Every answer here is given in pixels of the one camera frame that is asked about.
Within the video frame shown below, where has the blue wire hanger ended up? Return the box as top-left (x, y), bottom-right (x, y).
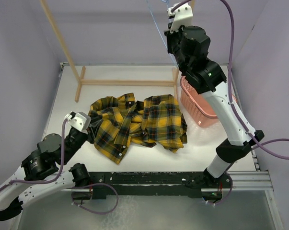
top-left (145, 0), bottom-right (178, 67)

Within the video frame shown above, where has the yellow black plaid shirt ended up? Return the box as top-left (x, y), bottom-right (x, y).
top-left (88, 93), bottom-right (187, 164)

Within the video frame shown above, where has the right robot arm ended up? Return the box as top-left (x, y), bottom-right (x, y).
top-left (164, 23), bottom-right (264, 187)

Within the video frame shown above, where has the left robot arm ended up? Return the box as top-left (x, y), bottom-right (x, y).
top-left (0, 125), bottom-right (96, 221)

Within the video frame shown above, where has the wooden clothes rack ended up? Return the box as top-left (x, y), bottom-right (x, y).
top-left (40, 0), bottom-right (179, 102)

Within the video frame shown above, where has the pink plastic basket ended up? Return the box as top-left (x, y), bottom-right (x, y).
top-left (179, 76), bottom-right (238, 128)

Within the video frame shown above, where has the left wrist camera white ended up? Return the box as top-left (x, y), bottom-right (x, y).
top-left (64, 112), bottom-right (91, 133)

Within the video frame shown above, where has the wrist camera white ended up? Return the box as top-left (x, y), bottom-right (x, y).
top-left (64, 112), bottom-right (91, 133)
top-left (167, 0), bottom-right (193, 33)

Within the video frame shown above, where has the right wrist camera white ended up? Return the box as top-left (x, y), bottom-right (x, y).
top-left (167, 0), bottom-right (193, 33)

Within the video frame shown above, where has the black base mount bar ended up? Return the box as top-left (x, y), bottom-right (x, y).
top-left (89, 172), bottom-right (231, 199)

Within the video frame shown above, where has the aluminium rail frame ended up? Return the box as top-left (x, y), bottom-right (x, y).
top-left (18, 62), bottom-right (272, 192)

